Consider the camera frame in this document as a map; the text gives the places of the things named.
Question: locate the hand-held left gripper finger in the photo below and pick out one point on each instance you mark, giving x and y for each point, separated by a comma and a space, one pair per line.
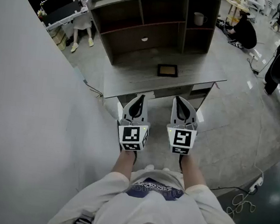
145, 112
126, 112

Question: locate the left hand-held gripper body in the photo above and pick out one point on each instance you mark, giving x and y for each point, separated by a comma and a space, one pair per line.
132, 134

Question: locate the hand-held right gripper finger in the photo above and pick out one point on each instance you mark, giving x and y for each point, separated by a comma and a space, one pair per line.
173, 112
192, 116

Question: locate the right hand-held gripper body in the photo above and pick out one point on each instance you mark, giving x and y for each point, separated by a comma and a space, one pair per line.
182, 139

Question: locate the dark framed picture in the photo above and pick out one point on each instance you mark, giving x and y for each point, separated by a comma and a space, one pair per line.
167, 70

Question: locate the person's left forearm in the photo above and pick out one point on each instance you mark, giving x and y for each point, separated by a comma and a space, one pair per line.
124, 165

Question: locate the person's right forearm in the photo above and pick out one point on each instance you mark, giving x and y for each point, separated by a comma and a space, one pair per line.
193, 172

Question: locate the wooden desk shelf unit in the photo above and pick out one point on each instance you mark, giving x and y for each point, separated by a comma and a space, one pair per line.
163, 36

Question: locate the person's right shoe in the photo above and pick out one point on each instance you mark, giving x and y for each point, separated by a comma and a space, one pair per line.
166, 169

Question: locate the person's white printed t-shirt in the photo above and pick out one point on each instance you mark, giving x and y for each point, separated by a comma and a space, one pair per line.
156, 211

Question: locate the white power strip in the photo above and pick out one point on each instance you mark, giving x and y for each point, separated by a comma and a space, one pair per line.
256, 184
253, 56

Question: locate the white mug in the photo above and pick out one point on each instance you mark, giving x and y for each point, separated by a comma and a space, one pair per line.
198, 19

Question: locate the woven basket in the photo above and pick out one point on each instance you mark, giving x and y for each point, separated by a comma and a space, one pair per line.
59, 39

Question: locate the white office table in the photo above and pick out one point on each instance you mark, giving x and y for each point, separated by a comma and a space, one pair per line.
62, 23

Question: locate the black monitor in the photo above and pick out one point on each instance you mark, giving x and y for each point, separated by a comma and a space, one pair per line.
62, 13
57, 2

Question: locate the round yellow wooden table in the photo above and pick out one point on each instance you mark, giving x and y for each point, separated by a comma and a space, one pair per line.
236, 3

